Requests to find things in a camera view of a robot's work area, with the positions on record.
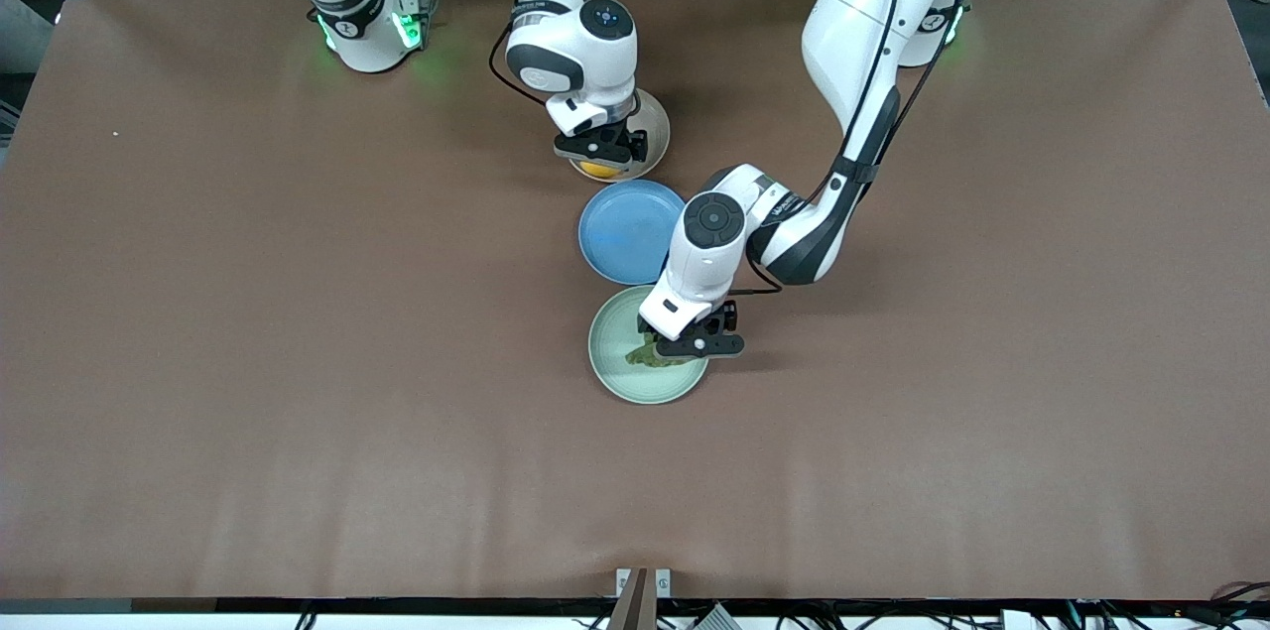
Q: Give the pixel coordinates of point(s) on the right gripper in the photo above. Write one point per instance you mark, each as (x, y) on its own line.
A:
(627, 127)

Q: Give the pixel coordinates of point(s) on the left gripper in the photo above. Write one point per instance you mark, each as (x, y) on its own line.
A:
(723, 316)

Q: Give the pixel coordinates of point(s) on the green lettuce leaf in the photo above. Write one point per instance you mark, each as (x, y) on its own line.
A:
(645, 357)

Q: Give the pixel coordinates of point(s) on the yellow lemon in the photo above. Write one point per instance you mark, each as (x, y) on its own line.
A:
(598, 171)

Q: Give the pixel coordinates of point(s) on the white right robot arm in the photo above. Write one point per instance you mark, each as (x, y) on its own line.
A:
(566, 55)

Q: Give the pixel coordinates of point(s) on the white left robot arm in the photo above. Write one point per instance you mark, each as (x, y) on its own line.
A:
(853, 35)

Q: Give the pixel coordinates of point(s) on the beige round plate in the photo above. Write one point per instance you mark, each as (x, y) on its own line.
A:
(657, 129)

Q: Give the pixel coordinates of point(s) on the pale green round plate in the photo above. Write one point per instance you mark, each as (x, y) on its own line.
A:
(620, 367)

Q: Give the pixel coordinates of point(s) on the blue round plate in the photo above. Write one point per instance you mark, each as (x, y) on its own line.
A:
(625, 233)

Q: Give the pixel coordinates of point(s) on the white metal clamp bracket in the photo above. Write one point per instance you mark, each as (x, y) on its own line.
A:
(661, 582)

